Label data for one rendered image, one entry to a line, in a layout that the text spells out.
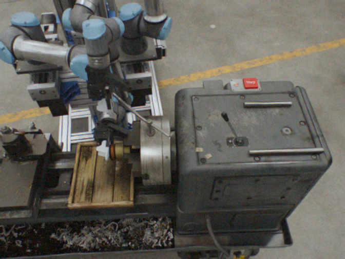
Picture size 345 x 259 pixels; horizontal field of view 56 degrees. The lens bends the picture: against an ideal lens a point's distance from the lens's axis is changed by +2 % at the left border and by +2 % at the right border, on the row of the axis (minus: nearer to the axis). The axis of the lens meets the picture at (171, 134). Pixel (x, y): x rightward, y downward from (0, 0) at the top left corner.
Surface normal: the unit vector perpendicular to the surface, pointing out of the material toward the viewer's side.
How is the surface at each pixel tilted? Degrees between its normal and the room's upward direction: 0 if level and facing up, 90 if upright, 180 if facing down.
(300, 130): 0
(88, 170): 0
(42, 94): 90
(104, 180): 0
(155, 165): 57
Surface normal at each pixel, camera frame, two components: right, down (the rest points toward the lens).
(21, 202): 0.00, -0.58
